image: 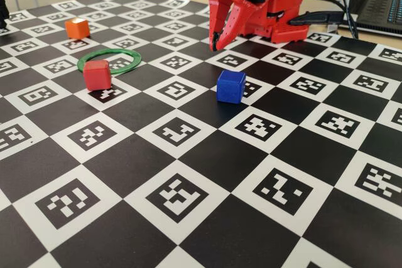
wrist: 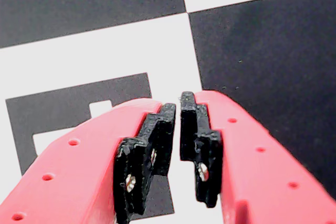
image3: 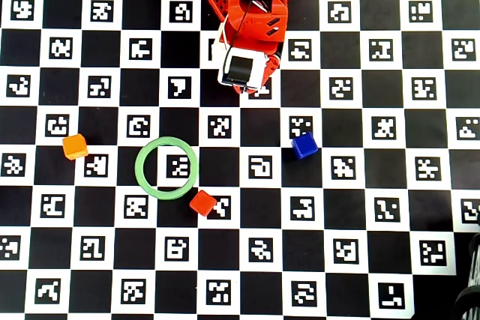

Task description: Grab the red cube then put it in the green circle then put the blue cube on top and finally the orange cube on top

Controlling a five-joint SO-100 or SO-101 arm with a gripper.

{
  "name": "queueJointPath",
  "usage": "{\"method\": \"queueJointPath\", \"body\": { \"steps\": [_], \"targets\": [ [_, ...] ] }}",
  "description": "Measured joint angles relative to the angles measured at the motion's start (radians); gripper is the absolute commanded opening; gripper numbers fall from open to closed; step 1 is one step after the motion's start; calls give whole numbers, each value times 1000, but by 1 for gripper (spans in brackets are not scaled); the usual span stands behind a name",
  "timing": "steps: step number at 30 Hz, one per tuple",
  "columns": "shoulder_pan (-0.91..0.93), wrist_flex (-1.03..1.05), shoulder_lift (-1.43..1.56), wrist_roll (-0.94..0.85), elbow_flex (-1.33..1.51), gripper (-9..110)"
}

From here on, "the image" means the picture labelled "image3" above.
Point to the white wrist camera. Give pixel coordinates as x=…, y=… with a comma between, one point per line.
x=258, y=69

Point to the orange cube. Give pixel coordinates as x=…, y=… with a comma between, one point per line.
x=75, y=147

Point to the red cube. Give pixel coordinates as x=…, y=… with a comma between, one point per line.
x=203, y=203

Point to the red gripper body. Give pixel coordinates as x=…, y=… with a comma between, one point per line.
x=240, y=68

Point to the red robot arm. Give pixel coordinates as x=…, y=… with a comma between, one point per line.
x=258, y=24

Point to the blue cube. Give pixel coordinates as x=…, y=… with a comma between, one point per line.
x=305, y=145

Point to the black white marker board mat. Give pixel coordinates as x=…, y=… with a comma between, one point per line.
x=345, y=207

